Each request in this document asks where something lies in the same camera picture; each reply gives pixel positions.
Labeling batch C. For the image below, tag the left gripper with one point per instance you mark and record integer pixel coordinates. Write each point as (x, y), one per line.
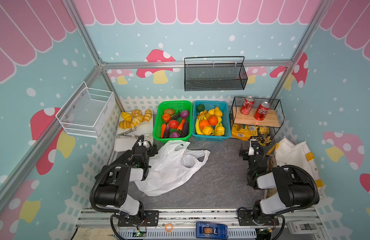
(141, 145)

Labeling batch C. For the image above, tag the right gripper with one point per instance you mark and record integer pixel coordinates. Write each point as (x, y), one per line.
(255, 150)

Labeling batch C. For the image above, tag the yellow black snack bag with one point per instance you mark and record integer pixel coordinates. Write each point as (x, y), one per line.
(263, 136)

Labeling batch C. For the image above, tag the white canvas tote bag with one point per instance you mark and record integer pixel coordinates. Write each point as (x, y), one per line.
(287, 153)

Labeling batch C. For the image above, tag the white plastic grocery bag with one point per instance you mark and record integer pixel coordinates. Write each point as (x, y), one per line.
(172, 167)

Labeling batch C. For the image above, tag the yellow peach fruit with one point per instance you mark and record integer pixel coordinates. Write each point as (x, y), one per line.
(207, 130)

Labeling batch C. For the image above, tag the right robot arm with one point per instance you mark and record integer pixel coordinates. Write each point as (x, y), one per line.
(296, 189)

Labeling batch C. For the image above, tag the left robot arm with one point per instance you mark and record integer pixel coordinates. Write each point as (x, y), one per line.
(110, 191)

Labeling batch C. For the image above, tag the white cutting board tray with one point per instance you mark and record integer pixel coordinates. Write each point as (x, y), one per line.
(132, 125)

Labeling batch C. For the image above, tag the metal tongs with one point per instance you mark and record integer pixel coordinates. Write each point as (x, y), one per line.
(143, 129)

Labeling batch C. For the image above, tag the long orange carrot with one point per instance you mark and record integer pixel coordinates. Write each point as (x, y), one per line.
(163, 128)

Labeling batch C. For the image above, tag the purple turnip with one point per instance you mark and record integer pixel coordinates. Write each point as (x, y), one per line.
(175, 135)

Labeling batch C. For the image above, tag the bread loaf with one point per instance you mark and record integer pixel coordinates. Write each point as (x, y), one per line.
(126, 116)

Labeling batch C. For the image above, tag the right red cola can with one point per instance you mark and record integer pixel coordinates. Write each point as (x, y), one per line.
(262, 111)

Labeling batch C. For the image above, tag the red cola can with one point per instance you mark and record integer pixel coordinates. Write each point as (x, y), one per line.
(247, 105)
(262, 111)

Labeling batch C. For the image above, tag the red tomato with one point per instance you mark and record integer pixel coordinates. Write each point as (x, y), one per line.
(173, 124)

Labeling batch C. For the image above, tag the green plastic basket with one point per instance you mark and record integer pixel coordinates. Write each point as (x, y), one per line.
(178, 106)

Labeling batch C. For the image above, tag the small orange carrot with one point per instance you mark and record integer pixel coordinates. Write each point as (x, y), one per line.
(180, 127)

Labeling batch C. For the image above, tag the dark purple eggplant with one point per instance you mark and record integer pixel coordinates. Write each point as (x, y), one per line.
(185, 131)

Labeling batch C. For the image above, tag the left red cola can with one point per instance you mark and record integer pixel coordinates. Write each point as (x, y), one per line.
(247, 105)

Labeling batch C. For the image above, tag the brown potato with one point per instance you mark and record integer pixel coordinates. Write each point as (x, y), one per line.
(170, 111)

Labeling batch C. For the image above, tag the orange fruit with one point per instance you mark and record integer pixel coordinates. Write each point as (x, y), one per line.
(213, 120)
(203, 123)

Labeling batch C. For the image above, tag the teal plastic basket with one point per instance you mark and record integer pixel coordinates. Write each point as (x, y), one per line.
(222, 130)

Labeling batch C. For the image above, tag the purple onion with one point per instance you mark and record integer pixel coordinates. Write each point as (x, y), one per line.
(185, 114)

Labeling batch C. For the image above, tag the banana bunch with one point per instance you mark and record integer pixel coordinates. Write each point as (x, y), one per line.
(197, 127)

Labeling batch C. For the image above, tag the green avocado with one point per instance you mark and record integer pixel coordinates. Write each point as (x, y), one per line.
(200, 108)

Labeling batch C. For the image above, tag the orange rubber band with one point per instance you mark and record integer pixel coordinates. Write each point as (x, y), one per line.
(169, 227)

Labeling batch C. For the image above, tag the blue tape dispenser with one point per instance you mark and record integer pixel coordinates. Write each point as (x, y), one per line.
(213, 231)

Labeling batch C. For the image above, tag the black wire wooden shelf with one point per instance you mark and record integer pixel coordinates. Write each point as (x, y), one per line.
(274, 119)

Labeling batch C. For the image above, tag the white wire wall basket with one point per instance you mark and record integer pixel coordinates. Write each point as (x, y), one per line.
(86, 112)

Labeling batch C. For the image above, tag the black mesh wall basket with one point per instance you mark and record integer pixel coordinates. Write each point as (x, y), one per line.
(223, 73)

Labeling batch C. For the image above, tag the grey switch box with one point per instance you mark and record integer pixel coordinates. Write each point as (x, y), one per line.
(302, 227)

